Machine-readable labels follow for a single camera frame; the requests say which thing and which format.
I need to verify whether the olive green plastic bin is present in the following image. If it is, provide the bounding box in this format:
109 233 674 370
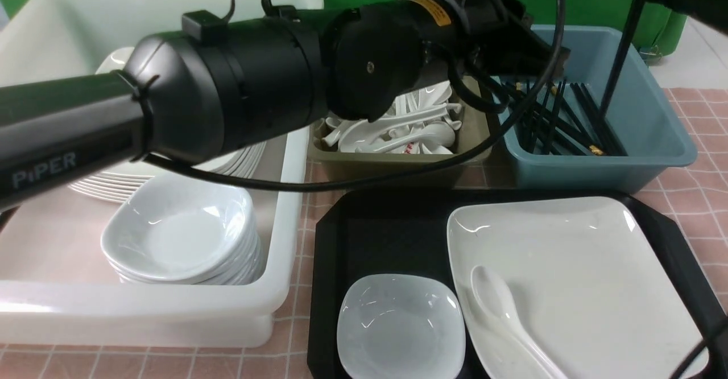
308 94 490 182

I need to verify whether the stack of small white bowls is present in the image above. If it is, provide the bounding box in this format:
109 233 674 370
100 175 264 286

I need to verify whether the pile of white spoons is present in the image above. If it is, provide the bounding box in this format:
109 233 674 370
321 83 463 154

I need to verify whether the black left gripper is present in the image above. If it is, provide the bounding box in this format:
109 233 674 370
398 0 571 78

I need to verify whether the small white square bowl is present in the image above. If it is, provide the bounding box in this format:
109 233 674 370
336 274 466 378

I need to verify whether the pink checkered tablecloth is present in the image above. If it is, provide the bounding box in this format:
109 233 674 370
2 88 726 378

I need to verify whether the white square rice plate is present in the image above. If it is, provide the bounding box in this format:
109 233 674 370
446 196 701 378

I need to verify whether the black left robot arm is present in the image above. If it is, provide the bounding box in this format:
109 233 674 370
2 0 568 210

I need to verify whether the white ceramic soup spoon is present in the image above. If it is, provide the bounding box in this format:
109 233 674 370
470 265 567 378

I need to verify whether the black serving tray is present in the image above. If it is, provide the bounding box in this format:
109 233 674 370
307 189 725 378

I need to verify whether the pile of black chopsticks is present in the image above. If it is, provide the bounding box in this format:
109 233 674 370
514 79 627 156

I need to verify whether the stack of white square plates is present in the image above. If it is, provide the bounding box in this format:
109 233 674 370
68 47 266 203

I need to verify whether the blue plastic bin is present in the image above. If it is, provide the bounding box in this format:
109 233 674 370
504 26 697 193

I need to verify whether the large white plastic tub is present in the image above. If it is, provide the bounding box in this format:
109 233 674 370
1 0 304 348

